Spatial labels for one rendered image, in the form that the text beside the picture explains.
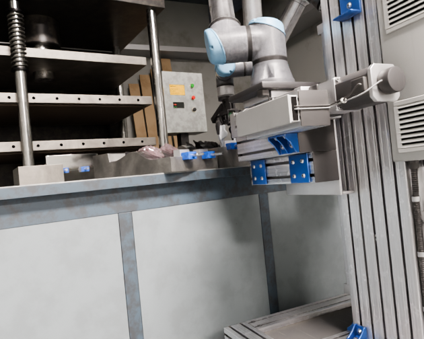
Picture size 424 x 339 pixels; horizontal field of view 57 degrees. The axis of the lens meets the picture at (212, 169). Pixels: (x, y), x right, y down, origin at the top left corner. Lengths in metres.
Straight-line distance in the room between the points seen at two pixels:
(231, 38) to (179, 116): 1.33
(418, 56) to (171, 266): 1.06
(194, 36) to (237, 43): 4.26
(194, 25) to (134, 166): 4.20
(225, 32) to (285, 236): 0.96
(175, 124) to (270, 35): 1.35
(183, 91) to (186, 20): 3.04
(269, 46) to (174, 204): 0.67
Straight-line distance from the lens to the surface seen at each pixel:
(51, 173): 1.54
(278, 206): 1.82
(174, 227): 1.53
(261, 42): 1.33
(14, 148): 2.22
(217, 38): 1.32
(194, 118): 2.63
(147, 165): 1.52
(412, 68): 1.07
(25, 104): 2.21
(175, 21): 5.55
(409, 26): 1.09
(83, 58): 2.42
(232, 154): 1.70
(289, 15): 1.84
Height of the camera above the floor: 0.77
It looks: 1 degrees up
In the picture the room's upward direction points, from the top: 6 degrees counter-clockwise
